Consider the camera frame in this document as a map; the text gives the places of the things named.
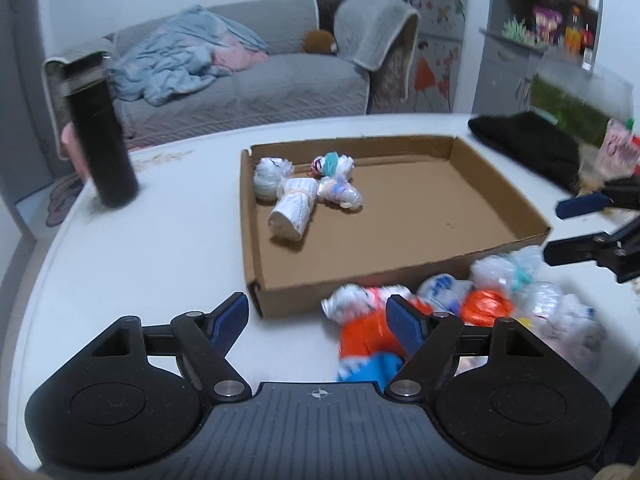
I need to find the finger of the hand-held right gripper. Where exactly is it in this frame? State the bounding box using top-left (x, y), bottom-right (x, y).
top-left (556, 177), bottom-right (640, 220)
top-left (543, 219), bottom-right (640, 284)

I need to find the shallow cardboard box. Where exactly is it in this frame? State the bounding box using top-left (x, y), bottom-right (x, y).
top-left (240, 134), bottom-right (552, 319)

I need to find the light blue blanket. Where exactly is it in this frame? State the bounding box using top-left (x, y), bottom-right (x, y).
top-left (107, 5), bottom-right (271, 106)

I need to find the pink blanket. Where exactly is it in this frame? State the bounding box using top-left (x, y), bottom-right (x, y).
top-left (210, 40), bottom-right (269, 79)

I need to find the floral decorated refrigerator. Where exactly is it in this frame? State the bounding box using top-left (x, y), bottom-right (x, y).
top-left (357, 0), bottom-right (471, 114)

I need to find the grey sofa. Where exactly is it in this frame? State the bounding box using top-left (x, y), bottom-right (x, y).
top-left (42, 0), bottom-right (422, 152)

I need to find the small white sock roll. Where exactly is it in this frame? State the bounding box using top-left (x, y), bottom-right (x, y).
top-left (253, 156), bottom-right (292, 205)

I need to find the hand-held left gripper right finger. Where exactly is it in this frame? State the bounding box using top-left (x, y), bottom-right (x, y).
top-left (382, 294), bottom-right (542, 403)

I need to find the brown plush toy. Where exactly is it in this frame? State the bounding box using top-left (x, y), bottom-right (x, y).
top-left (301, 29), bottom-right (339, 55)

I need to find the black knit hat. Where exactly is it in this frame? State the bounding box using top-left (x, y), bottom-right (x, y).
top-left (467, 111), bottom-right (587, 194)

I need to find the green plant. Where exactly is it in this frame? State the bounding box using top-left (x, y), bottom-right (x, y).
top-left (501, 16), bottom-right (532, 42)

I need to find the grey throw blanket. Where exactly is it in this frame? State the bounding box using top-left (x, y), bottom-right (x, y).
top-left (332, 0), bottom-right (421, 74)

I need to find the pink patterned floor mat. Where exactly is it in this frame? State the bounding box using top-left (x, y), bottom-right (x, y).
top-left (46, 177), bottom-right (85, 229)

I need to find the pink pouch green cap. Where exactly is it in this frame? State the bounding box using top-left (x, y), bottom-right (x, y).
top-left (597, 117), bottom-right (640, 182)

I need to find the large white sock roll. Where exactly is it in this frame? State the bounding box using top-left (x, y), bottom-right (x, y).
top-left (267, 176), bottom-right (320, 245)

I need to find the black thermos bottle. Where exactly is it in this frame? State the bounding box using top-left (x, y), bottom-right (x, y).
top-left (60, 52), bottom-right (141, 209)

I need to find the glass fish bowl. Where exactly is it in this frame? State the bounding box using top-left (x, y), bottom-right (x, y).
top-left (529, 47), bottom-right (639, 137)

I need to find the pale white sock roll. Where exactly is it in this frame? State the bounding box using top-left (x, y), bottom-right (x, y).
top-left (525, 282), bottom-right (609, 367)

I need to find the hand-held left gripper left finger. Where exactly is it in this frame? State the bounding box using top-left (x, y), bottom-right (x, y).
top-left (91, 292), bottom-right (252, 403)

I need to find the pastel striped sock roll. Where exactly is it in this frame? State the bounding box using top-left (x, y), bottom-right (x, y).
top-left (316, 175), bottom-right (365, 211)

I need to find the purple snack packet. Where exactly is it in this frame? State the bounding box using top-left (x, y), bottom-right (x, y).
top-left (532, 5), bottom-right (564, 44)

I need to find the grey shelf cabinet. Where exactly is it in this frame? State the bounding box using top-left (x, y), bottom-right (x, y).
top-left (472, 0), bottom-right (607, 117)

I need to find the orange drink bottle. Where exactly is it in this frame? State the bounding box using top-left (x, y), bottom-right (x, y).
top-left (564, 6), bottom-right (585, 55)

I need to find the white teal sock bundle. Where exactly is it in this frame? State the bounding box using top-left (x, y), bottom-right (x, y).
top-left (311, 152), bottom-right (357, 180)

